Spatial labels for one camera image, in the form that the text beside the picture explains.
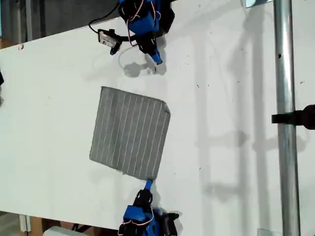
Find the grey white-striped towel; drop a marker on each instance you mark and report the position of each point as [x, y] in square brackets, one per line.
[128, 132]

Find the white plastic object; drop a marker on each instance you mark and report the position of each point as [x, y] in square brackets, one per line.
[59, 231]

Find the brown cardboard box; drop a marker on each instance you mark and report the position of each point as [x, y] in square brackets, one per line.
[37, 225]

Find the black clamp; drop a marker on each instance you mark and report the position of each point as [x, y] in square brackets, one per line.
[295, 118]

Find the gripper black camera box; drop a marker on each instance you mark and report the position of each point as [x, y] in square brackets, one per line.
[169, 223]
[108, 39]

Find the white table bracket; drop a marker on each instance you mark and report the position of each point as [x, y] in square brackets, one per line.
[24, 223]

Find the steel post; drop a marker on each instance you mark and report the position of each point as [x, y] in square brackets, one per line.
[285, 73]

